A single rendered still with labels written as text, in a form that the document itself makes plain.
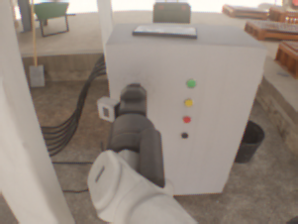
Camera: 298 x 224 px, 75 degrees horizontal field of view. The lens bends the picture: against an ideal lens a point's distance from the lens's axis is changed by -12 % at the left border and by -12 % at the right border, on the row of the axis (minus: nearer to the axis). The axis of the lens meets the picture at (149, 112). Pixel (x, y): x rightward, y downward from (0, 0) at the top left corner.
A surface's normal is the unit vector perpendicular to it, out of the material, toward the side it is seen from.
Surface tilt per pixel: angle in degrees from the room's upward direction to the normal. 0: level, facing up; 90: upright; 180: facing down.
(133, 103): 0
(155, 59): 90
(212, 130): 90
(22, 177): 81
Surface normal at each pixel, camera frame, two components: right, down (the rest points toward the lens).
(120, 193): -0.22, -0.37
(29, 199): 0.01, 0.44
